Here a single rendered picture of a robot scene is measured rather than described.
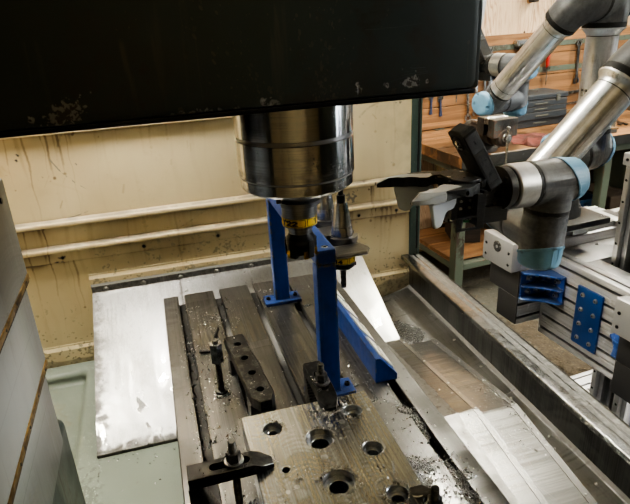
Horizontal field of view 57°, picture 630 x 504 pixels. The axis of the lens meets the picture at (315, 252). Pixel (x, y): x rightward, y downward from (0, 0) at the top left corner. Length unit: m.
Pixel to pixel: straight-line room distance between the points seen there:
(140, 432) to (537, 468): 0.97
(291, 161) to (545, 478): 0.91
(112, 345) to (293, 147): 1.20
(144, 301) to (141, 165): 0.42
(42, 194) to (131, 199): 0.25
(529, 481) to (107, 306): 1.27
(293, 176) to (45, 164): 1.19
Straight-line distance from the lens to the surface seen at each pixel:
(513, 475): 1.33
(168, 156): 1.81
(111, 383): 1.73
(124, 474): 1.57
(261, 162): 0.73
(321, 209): 1.22
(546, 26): 1.80
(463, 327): 1.84
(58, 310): 1.99
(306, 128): 0.71
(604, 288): 1.72
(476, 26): 0.74
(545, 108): 4.01
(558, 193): 1.03
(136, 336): 1.81
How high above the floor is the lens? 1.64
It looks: 23 degrees down
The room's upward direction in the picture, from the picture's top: 3 degrees counter-clockwise
